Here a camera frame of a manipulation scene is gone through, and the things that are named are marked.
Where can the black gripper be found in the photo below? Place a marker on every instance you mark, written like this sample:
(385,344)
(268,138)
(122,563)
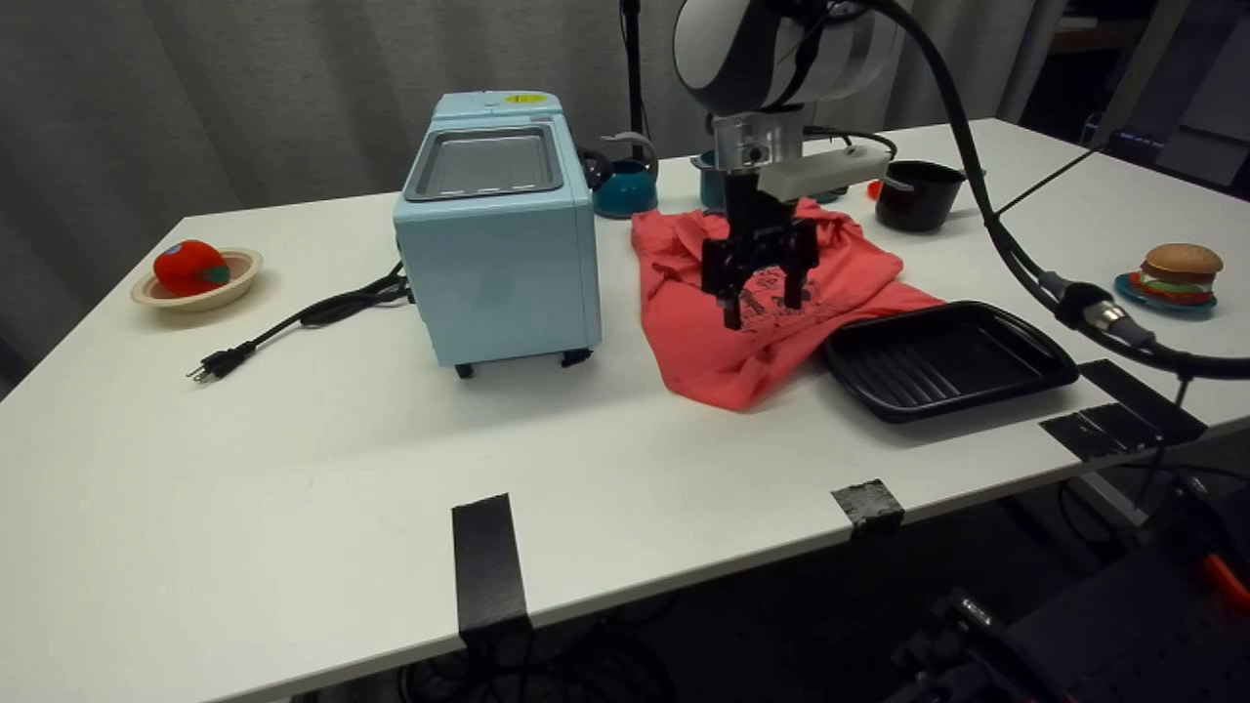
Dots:
(755,224)

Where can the red cloth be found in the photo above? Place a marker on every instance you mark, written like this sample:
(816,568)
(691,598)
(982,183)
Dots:
(738,369)

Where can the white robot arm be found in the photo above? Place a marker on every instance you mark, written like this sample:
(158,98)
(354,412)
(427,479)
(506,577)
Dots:
(755,68)

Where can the black pot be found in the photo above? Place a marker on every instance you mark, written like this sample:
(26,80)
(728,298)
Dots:
(915,198)

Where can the blue toy kettle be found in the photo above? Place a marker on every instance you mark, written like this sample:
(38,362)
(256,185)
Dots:
(625,185)

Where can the black grill tray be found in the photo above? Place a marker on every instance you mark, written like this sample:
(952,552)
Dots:
(940,362)

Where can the small black tape piece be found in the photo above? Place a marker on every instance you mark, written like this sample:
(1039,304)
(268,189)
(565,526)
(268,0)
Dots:
(868,507)

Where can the light blue toaster oven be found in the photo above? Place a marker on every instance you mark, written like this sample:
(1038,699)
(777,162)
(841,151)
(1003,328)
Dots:
(499,233)

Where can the blue small plate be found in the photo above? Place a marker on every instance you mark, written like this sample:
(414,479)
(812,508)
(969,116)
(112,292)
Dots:
(1147,298)

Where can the black tape square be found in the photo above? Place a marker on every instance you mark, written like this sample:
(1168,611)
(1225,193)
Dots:
(1141,401)
(1103,431)

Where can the toy hamburger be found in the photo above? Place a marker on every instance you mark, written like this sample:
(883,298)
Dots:
(1181,275)

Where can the black tape strip large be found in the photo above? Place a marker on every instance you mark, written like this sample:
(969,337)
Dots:
(487,568)

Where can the red tomato toy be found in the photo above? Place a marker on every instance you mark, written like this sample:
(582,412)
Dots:
(187,266)

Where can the beige small plate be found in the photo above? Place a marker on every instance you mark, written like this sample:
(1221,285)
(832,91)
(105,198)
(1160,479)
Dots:
(243,266)

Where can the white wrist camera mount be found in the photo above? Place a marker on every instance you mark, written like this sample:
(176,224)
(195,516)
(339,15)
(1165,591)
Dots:
(771,153)

